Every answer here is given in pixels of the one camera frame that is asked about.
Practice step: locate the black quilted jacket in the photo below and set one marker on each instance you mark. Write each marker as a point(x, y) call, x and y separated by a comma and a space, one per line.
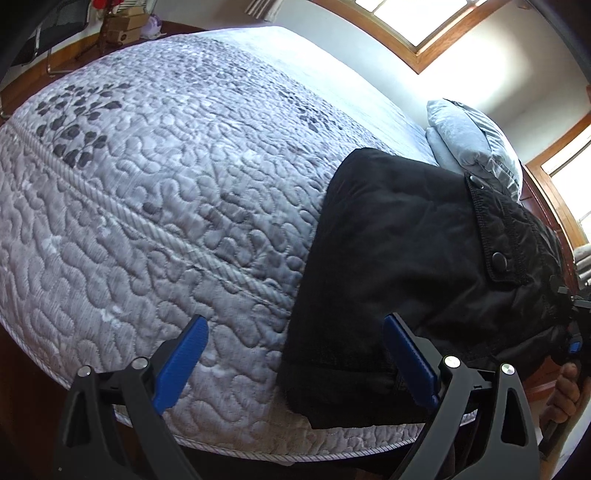
point(392, 258)

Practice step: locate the metal folding chair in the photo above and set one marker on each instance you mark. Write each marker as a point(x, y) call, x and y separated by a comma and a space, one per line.
point(51, 32)

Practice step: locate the large cardboard box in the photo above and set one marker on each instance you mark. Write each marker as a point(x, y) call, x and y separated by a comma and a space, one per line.
point(120, 36)

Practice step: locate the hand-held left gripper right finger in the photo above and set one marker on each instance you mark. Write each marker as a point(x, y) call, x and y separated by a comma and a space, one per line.
point(411, 360)

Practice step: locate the grey quilted mattress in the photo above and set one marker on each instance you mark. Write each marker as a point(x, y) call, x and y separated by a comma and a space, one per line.
point(161, 207)

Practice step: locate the narrow wooden window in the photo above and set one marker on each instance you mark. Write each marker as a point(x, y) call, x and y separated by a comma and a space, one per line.
point(568, 184)

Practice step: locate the pale grey bed sheet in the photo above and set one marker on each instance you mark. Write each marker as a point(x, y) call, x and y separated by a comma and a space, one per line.
point(346, 101)

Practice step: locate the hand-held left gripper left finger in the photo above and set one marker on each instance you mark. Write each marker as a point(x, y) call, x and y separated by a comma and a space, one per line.
point(184, 360)

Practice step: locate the small cardboard box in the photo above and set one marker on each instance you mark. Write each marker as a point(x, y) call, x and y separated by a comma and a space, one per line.
point(127, 16)

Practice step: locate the wide wooden window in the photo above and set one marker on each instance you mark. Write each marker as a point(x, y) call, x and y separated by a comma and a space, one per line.
point(415, 27)

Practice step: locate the wooden headboard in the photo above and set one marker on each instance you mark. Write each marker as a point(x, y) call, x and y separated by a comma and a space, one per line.
point(549, 207)

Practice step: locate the person's right hand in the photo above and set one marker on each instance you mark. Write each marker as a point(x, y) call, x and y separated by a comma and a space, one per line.
point(565, 392)

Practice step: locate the grey pillow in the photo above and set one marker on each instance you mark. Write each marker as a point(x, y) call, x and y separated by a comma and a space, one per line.
point(471, 138)

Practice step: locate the red bag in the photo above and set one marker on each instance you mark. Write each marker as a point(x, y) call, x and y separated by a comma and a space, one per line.
point(102, 3)

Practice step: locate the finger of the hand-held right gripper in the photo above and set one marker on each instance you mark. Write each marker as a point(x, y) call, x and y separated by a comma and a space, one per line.
point(577, 309)
point(575, 347)

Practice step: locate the purple bag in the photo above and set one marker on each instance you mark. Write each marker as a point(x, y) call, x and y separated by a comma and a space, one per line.
point(151, 26)

